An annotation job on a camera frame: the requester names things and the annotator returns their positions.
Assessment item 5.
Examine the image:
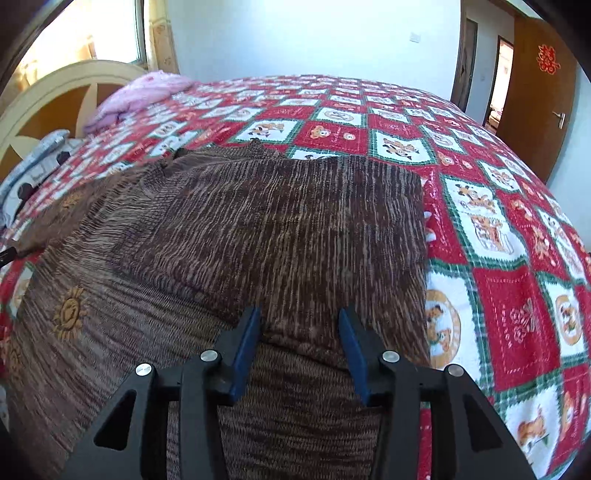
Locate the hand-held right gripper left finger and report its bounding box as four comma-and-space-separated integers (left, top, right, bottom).
60, 306, 262, 480

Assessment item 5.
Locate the brown wooden door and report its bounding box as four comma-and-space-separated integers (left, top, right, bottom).
496, 16, 578, 185

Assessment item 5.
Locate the window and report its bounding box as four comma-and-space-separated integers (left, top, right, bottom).
18, 0, 148, 75

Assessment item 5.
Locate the red checked printed blanket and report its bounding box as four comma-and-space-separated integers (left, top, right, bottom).
0, 74, 591, 480

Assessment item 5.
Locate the brown knit sweater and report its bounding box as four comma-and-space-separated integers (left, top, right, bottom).
7, 138, 432, 480

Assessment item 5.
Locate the grey patterned pillow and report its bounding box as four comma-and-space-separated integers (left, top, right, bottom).
0, 129, 70, 232

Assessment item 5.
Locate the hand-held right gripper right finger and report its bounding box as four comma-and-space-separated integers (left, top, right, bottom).
338, 306, 539, 480

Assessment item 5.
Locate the cream wooden headboard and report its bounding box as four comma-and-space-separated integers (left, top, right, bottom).
0, 60, 148, 183

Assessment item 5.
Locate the pink quilt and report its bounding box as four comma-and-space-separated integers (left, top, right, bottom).
83, 73, 197, 134

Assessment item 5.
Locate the red paper door decoration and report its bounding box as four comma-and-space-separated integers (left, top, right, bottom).
536, 44, 558, 75

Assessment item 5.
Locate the yellow patterned curtain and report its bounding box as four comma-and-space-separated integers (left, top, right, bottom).
145, 0, 181, 75

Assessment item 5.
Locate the dark wooden door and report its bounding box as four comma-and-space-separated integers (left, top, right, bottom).
450, 17, 478, 112

